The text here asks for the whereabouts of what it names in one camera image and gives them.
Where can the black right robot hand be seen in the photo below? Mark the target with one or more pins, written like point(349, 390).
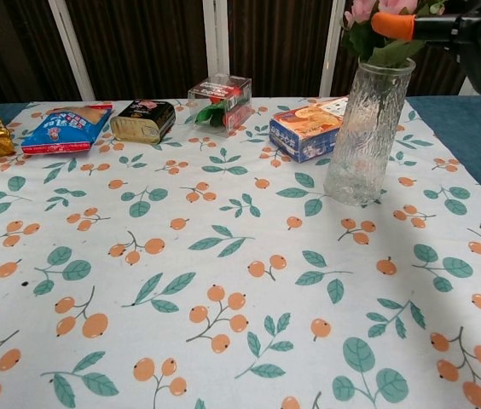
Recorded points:
point(436, 27)

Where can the pink artificial rose bouquet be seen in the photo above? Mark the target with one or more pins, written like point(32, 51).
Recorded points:
point(387, 53)

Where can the textured clear glass vase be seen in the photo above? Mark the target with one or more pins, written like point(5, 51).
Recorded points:
point(368, 140)

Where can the blue and orange cardboard box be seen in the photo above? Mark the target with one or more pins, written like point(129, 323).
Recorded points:
point(304, 130)

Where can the clear plastic gift box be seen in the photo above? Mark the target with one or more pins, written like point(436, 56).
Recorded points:
point(219, 104)

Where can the dark brown pleated curtain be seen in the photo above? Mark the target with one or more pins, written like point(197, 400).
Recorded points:
point(146, 47)

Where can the black and gold tin can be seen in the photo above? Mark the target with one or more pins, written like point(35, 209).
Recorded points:
point(142, 121)

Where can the white fruit-print tablecloth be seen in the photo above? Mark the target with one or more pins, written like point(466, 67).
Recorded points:
point(206, 272)

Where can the blue and red snack bag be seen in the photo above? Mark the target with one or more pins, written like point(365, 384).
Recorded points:
point(63, 130)

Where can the white frame post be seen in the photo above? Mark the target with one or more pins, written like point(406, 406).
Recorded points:
point(332, 47)
point(72, 55)
point(216, 42)
point(464, 81)

